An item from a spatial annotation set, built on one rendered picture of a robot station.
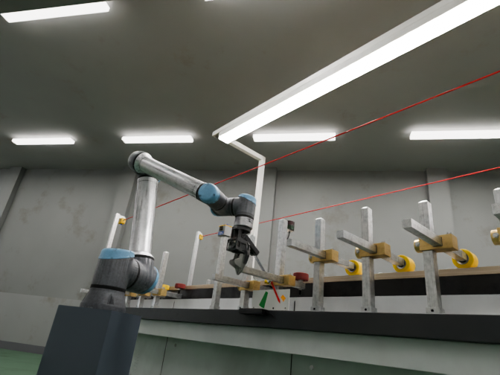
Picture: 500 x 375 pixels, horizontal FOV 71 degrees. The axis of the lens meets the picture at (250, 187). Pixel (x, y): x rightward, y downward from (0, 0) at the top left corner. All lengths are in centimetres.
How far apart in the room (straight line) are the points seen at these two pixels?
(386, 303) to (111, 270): 121
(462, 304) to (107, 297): 141
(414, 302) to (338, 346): 37
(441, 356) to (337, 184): 500
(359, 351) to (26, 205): 771
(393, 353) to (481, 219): 505
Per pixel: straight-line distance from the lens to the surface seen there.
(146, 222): 192
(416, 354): 144
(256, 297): 191
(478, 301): 160
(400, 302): 170
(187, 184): 168
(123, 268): 169
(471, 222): 633
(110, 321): 157
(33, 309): 755
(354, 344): 156
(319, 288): 166
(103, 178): 768
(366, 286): 153
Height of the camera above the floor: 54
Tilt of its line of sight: 24 degrees up
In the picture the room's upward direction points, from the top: 7 degrees clockwise
